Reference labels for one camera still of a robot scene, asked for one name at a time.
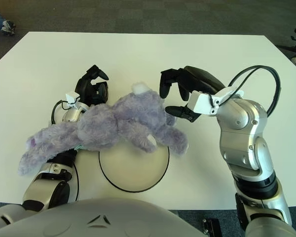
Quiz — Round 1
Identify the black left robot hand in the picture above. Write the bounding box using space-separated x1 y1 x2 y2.
74 64 111 107

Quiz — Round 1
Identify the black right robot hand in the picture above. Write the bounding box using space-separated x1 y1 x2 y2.
159 66 225 123

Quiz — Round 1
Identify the purple plush bunny doll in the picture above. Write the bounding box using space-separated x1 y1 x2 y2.
17 82 189 176

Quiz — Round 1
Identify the white plate with black rim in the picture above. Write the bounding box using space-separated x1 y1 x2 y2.
98 140 170 193

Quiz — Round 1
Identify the grey sneaker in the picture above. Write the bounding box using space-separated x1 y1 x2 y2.
0 19 16 35

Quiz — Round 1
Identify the grey robot torso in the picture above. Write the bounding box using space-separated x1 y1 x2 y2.
0 197 208 237

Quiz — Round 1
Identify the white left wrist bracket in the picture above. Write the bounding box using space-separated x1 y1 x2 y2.
65 91 81 108

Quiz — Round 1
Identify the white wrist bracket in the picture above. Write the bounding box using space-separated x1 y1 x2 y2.
65 91 81 108
187 86 245 117

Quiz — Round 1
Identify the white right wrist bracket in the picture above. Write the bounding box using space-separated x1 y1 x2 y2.
187 86 245 117

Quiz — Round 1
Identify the black left forearm cable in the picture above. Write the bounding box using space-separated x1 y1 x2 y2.
51 99 71 124

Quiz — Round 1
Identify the black forearm cable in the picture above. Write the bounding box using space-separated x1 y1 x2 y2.
228 65 282 117
51 99 71 124

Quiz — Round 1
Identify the black right forearm cable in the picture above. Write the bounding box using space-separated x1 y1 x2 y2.
228 65 282 117

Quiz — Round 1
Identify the black metal floor bracket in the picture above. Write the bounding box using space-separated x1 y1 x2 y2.
202 218 222 237

